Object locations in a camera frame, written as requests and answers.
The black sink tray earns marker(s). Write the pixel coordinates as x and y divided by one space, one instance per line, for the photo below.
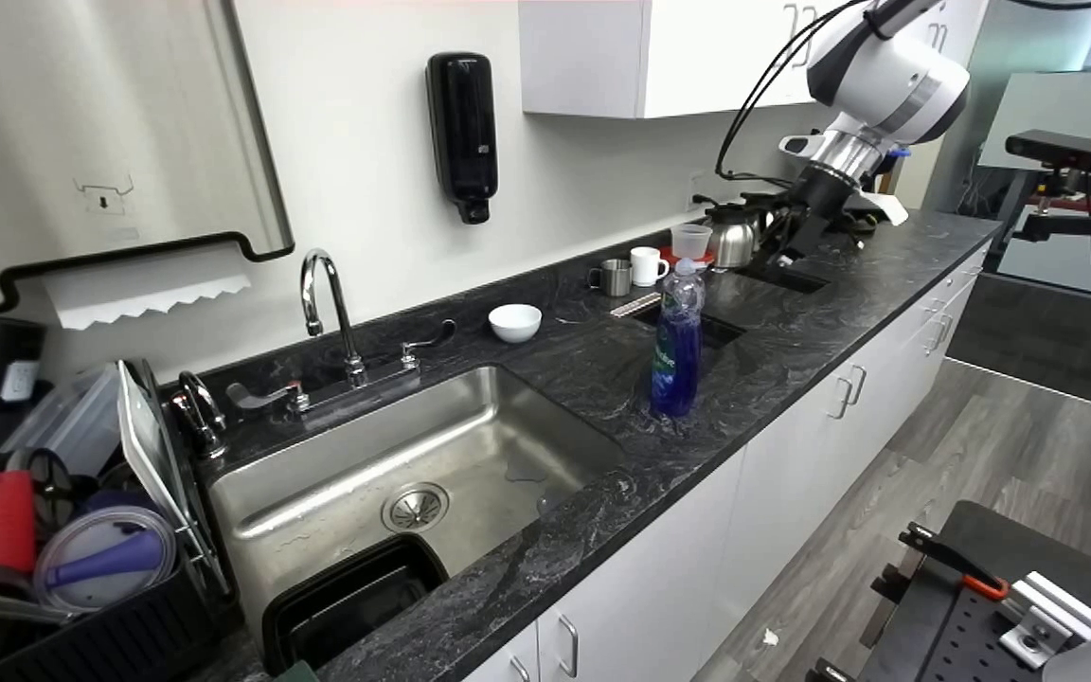
344 603

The blue dish soap bottle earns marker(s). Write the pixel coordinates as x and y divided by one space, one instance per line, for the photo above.
676 354

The chrome sink faucet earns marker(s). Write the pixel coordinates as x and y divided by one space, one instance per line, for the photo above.
337 358

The steel paper towel dispenser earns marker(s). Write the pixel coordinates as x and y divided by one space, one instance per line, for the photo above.
132 127

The white ceramic mug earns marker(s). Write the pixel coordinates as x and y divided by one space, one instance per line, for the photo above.
646 265

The white ceramic bowl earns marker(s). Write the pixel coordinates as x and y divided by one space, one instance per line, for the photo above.
517 322

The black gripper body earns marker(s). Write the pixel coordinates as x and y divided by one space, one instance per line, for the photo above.
821 211

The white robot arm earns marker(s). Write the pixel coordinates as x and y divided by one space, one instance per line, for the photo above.
888 87

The black tool cart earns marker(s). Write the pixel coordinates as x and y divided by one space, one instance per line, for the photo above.
987 600

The white lower cabinets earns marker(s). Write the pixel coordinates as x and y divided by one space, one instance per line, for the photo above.
663 600

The white upper cabinet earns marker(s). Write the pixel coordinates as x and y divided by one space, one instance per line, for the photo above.
651 58

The stainless steel sink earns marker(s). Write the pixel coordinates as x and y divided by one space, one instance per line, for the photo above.
459 463

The stainless steel cup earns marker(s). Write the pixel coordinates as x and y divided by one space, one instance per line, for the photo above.
617 279

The countertop trash opening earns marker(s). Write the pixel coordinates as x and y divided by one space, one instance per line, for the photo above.
651 317

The coffee maker with carafe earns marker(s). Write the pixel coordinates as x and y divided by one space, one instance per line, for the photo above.
748 229

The black wall soap dispenser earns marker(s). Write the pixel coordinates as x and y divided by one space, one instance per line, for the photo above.
464 127

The black dish rack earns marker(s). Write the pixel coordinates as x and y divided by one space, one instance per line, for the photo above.
125 579

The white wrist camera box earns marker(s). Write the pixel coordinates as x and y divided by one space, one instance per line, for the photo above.
886 200

